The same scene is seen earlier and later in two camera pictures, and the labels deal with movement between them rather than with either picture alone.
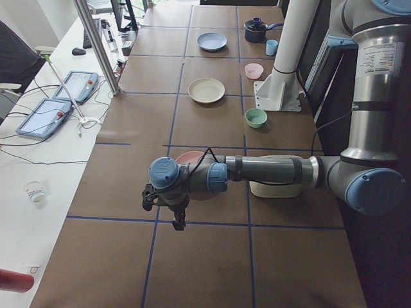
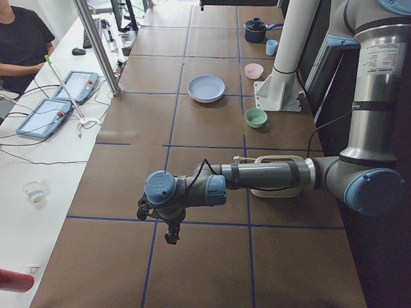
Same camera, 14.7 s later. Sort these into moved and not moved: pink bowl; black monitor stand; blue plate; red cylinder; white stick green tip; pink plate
Moved: pink plate; blue plate
Not moved: pink bowl; white stick green tip; black monitor stand; red cylinder
